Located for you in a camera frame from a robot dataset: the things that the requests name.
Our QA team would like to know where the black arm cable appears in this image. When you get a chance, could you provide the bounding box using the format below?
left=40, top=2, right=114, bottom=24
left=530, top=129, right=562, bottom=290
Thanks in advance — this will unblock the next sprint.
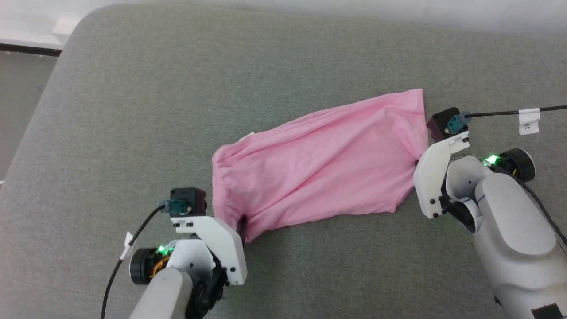
left=447, top=105, right=567, bottom=133
left=101, top=200, right=187, bottom=319

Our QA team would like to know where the grey fabric sofa cushion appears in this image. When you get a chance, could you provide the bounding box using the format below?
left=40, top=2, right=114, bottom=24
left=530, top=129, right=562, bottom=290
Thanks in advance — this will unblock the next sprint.
left=0, top=4, right=567, bottom=319

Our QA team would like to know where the white cable label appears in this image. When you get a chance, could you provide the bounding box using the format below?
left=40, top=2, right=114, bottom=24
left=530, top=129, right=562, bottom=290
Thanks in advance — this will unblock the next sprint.
left=120, top=231, right=134, bottom=261
left=518, top=108, right=541, bottom=136

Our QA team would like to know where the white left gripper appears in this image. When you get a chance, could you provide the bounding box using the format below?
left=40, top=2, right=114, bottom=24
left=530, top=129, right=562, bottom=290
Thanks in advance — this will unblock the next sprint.
left=171, top=216, right=248, bottom=285

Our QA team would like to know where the white baseboard ledge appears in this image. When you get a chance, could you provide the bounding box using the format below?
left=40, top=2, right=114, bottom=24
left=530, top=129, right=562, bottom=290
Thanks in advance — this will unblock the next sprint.
left=0, top=17, right=83, bottom=50

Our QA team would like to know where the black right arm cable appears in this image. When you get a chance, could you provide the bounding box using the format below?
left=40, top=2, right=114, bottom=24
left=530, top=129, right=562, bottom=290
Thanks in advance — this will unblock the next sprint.
left=447, top=105, right=567, bottom=133

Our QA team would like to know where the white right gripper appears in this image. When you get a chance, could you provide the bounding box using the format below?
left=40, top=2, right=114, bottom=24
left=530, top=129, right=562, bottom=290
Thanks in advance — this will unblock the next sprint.
left=413, top=131, right=470, bottom=219

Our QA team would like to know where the pink garment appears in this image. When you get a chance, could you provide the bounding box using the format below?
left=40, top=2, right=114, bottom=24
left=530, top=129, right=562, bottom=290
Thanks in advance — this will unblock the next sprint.
left=212, top=89, right=430, bottom=243

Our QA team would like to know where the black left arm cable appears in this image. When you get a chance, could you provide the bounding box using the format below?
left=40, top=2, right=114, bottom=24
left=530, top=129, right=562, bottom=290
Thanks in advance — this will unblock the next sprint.
left=101, top=200, right=187, bottom=319

